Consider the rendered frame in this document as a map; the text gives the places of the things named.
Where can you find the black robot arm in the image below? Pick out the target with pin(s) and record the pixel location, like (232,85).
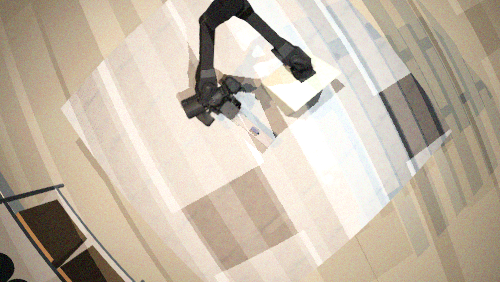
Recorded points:
(206,88)

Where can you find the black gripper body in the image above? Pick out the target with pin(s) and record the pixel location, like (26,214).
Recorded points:
(231,85)

